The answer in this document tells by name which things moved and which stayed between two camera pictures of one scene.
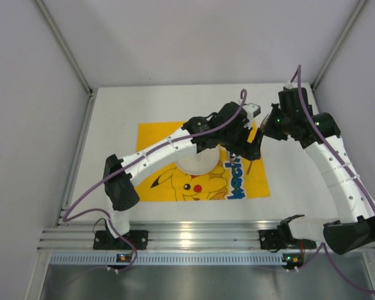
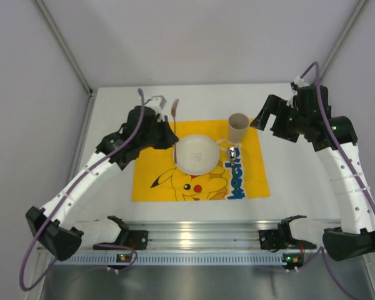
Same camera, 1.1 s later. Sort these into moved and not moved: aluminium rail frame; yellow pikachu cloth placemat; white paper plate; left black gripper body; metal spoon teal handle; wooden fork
Moved: wooden fork; left black gripper body
Not moved: yellow pikachu cloth placemat; aluminium rail frame; white paper plate; metal spoon teal handle
